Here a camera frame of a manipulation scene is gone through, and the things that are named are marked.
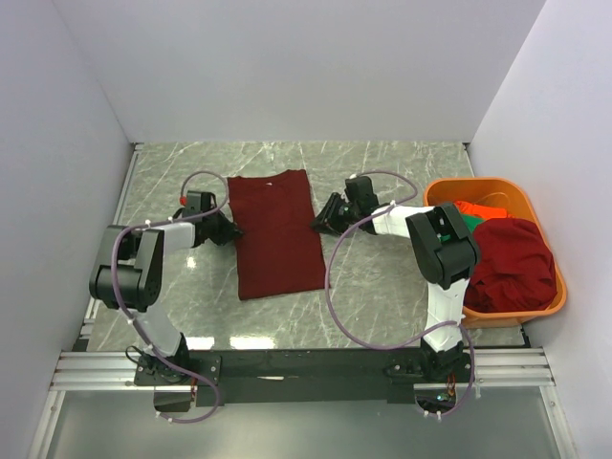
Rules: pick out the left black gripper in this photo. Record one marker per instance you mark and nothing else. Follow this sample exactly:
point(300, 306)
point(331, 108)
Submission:
point(229, 231)

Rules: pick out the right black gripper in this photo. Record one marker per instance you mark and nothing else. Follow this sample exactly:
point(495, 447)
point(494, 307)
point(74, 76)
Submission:
point(326, 221)

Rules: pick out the dark red t-shirt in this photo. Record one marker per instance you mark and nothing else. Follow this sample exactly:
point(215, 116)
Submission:
point(278, 253)

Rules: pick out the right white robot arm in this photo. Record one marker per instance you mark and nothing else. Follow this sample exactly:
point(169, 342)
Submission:
point(446, 255)

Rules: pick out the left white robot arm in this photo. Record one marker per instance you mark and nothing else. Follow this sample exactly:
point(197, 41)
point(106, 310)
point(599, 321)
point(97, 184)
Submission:
point(129, 269)

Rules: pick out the green t-shirt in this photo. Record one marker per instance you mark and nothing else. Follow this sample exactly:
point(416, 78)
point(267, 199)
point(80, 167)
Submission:
point(472, 222)

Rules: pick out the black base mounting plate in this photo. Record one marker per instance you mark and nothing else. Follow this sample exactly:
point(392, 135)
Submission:
point(319, 375)

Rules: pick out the orange plastic basket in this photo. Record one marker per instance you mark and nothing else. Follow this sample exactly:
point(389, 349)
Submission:
point(498, 193)

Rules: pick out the red t-shirt in basket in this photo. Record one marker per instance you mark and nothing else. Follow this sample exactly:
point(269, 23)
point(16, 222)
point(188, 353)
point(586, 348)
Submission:
point(516, 272)

